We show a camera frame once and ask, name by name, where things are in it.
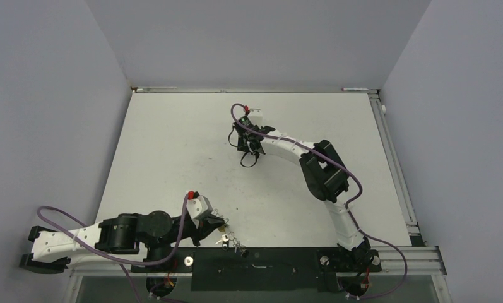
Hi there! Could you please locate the black tagged key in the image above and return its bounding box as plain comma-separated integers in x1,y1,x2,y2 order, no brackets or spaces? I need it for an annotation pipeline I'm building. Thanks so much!
240,249,249,258

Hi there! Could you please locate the aluminium frame rail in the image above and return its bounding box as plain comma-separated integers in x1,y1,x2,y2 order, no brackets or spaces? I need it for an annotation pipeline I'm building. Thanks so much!
368,89,446,276

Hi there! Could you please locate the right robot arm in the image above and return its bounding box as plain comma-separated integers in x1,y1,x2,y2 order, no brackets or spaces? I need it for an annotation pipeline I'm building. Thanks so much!
232,116,381,272

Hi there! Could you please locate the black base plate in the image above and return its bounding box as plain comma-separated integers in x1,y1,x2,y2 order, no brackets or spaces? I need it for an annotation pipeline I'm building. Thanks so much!
144,247,382,297

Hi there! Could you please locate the metal key ring plate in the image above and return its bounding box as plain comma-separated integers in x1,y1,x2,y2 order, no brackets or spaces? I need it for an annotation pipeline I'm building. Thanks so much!
215,213,248,258

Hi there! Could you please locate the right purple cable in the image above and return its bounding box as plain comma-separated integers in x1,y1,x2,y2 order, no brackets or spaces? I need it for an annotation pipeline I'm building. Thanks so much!
230,104,409,301

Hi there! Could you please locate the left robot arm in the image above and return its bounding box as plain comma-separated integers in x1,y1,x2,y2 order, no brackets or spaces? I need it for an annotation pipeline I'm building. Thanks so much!
19,211,226,274

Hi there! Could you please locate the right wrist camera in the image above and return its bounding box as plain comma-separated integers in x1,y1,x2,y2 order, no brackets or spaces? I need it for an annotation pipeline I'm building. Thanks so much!
246,108,263,127

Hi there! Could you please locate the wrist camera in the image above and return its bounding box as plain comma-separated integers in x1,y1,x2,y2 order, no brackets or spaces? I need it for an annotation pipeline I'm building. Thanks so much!
186,191,213,229
246,108,263,127

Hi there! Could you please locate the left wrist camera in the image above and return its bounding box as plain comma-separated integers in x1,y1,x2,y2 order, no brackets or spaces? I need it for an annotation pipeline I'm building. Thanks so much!
186,191,213,229

